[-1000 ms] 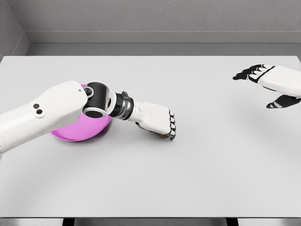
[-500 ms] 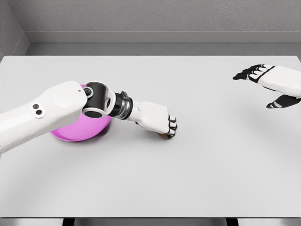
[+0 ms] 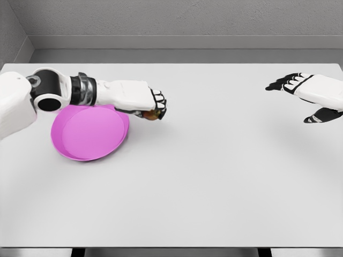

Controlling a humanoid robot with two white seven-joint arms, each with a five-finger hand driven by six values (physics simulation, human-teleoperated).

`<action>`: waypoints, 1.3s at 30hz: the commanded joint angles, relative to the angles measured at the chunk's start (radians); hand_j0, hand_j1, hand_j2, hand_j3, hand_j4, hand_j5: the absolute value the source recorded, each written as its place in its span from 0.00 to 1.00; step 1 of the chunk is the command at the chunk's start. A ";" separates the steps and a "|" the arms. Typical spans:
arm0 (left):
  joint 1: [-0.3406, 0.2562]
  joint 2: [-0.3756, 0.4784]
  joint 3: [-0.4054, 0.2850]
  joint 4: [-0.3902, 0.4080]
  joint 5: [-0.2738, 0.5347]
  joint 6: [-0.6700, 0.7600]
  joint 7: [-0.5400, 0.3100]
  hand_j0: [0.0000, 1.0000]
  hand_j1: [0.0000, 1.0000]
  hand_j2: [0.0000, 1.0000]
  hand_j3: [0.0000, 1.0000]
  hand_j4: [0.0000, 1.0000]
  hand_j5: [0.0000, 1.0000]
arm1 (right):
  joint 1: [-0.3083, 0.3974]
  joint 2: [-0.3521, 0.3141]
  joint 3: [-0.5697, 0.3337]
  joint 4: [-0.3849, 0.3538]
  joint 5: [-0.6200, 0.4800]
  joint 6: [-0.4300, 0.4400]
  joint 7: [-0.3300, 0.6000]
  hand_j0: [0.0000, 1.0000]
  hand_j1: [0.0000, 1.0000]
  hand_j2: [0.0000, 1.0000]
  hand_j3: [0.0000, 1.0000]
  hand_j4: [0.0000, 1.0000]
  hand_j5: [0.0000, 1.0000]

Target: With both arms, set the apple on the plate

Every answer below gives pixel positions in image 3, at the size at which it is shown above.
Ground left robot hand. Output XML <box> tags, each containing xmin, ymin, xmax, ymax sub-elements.
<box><xmin>113</xmin><ymin>80</ymin><xmax>167</xmax><ymax>121</ymax></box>

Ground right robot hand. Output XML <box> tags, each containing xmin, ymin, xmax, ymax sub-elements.
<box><xmin>265</xmin><ymin>73</ymin><xmax>343</xmax><ymax>124</ymax></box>

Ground red-green apple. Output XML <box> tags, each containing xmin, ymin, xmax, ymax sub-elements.
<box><xmin>143</xmin><ymin>109</ymin><xmax>161</xmax><ymax>122</ymax></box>

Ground pink plate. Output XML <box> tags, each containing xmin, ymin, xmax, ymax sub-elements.
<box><xmin>50</xmin><ymin>104</ymin><xmax>130</xmax><ymax>162</ymax></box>

